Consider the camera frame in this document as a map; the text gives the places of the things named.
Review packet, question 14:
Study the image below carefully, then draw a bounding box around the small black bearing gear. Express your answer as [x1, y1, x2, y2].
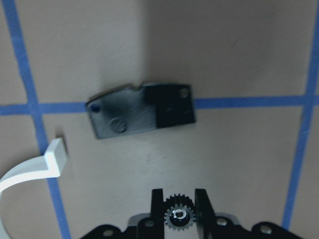
[163, 194, 196, 231]

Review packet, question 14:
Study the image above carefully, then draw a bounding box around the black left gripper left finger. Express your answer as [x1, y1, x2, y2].
[151, 189, 164, 239]

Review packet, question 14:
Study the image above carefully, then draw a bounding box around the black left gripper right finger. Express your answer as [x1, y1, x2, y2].
[194, 189, 215, 239]

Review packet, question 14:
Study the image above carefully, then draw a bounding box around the black plastic clip part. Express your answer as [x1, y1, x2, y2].
[86, 83, 196, 139]

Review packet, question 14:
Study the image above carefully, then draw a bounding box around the white curved plastic part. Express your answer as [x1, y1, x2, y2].
[0, 138, 68, 192]

